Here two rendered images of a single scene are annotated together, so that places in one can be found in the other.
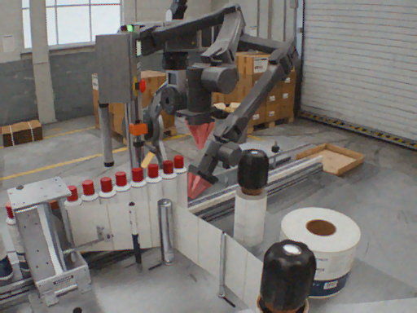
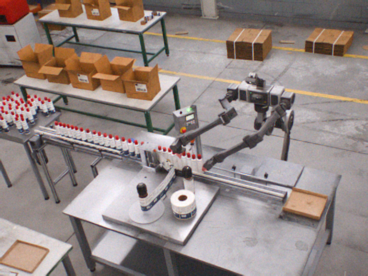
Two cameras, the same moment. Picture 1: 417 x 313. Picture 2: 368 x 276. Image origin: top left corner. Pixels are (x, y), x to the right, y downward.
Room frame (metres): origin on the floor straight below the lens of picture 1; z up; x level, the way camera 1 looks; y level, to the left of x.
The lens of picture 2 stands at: (-0.16, -3.04, 3.66)
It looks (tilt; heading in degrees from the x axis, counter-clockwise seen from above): 35 degrees down; 72
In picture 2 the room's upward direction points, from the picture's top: 9 degrees counter-clockwise
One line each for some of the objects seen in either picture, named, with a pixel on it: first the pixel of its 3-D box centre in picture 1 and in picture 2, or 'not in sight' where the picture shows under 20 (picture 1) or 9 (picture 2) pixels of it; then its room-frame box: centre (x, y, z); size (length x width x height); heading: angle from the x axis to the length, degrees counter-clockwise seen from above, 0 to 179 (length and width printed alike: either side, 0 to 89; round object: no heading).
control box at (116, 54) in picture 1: (120, 65); (184, 120); (0.96, 0.25, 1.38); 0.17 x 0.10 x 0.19; 3
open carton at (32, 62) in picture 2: not in sight; (36, 62); (0.00, 3.32, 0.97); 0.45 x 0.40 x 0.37; 40
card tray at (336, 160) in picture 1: (331, 157); (305, 202); (1.57, -0.68, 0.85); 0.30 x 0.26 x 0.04; 128
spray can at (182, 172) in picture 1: (179, 185); (200, 164); (0.99, 0.08, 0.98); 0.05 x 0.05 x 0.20
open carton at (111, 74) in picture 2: not in sight; (116, 74); (0.85, 2.29, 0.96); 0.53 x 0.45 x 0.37; 40
